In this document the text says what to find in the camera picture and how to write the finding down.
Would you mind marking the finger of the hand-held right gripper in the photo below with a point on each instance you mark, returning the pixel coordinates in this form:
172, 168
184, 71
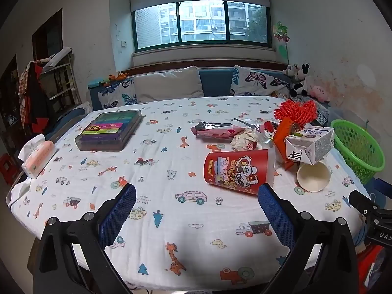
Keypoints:
360, 201

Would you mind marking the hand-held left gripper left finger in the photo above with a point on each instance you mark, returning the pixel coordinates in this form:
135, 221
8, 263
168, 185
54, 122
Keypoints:
118, 213

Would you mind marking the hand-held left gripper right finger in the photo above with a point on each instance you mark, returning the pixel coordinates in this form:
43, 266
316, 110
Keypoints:
275, 214

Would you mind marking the white paper cup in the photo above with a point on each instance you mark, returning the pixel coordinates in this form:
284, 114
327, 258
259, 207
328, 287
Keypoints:
314, 176

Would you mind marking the green plastic basket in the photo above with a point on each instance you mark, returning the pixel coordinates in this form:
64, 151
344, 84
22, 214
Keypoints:
358, 147

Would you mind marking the red cartoon snack cup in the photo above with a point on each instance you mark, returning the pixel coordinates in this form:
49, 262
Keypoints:
235, 171

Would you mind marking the white milk carton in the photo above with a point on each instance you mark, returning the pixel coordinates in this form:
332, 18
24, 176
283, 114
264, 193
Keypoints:
312, 144

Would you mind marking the orange cardboard box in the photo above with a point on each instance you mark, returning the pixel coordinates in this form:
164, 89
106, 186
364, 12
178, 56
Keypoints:
281, 137

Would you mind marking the white tissue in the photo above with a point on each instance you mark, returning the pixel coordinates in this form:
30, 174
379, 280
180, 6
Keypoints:
245, 139

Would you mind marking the pink snack bag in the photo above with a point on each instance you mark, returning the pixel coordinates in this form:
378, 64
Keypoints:
214, 131

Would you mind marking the blue stool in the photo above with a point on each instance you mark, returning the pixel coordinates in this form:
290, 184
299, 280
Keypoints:
381, 188

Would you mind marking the red bag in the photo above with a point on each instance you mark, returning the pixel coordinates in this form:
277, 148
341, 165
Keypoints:
372, 266

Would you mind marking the white cartoon print tablecloth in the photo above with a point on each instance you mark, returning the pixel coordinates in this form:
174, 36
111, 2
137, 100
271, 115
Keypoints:
183, 165

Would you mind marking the clear case of coloured markers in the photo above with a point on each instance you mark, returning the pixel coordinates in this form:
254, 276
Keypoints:
108, 128

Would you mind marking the clear jelly cup red lid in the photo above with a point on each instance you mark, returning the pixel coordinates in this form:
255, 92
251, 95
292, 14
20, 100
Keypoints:
270, 128

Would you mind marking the pink tissue pack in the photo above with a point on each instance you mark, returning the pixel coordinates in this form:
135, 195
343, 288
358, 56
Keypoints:
38, 157

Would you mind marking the red foam fruit net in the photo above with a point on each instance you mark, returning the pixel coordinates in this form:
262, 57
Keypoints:
295, 111

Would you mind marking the pink plush toy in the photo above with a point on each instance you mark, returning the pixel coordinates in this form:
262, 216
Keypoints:
320, 93

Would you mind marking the small butterfly print pillow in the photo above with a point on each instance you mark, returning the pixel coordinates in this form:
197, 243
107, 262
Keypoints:
118, 95

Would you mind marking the red plastic stool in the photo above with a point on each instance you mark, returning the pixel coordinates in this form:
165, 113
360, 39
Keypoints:
7, 168

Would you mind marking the teal toy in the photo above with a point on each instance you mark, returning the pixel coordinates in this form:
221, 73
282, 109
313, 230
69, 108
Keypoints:
96, 83

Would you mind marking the large butterfly print pillow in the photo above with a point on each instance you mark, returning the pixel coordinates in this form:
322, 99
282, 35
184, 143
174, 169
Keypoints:
257, 81

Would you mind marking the orange toy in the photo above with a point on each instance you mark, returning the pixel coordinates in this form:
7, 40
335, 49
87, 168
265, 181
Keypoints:
116, 76

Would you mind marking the black and white plush cow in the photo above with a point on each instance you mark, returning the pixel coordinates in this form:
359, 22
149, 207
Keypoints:
298, 78

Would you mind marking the beige cushion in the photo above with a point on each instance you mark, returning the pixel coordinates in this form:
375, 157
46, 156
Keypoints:
168, 84

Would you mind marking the metal shelf rack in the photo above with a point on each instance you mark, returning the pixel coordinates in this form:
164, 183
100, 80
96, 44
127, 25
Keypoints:
62, 82

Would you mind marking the red checked hanging clothes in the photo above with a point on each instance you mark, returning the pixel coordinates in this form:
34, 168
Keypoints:
33, 98

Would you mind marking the blue sofa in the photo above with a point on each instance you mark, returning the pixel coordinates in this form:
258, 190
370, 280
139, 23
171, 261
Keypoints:
216, 81

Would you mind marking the rolled white paper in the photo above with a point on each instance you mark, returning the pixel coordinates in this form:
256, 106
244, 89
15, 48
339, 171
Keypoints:
56, 58

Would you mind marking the green framed window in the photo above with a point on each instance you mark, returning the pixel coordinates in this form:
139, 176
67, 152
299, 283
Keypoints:
202, 24

